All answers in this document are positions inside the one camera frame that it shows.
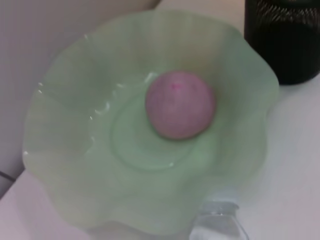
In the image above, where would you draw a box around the clear green-label water bottle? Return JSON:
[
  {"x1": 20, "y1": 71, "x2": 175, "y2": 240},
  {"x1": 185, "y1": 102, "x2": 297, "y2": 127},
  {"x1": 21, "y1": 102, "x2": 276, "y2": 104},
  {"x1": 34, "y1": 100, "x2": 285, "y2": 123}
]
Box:
[{"x1": 189, "y1": 197, "x2": 249, "y2": 240}]

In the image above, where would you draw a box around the translucent green fruit plate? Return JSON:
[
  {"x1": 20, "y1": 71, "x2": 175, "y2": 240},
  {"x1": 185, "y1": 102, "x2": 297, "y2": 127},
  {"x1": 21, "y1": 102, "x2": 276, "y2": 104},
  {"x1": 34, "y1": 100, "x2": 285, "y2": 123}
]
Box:
[{"x1": 22, "y1": 9, "x2": 280, "y2": 235}]

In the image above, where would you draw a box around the pink toy peach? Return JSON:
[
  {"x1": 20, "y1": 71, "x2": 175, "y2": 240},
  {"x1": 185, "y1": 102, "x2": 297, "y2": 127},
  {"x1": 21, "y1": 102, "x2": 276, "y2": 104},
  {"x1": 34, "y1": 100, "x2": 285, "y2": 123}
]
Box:
[{"x1": 145, "y1": 70, "x2": 216, "y2": 140}]

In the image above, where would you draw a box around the black mesh pen holder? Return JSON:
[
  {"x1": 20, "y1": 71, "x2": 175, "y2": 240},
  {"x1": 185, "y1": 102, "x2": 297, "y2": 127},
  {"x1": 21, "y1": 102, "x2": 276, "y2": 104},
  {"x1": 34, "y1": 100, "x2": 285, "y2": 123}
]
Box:
[{"x1": 243, "y1": 0, "x2": 320, "y2": 86}]

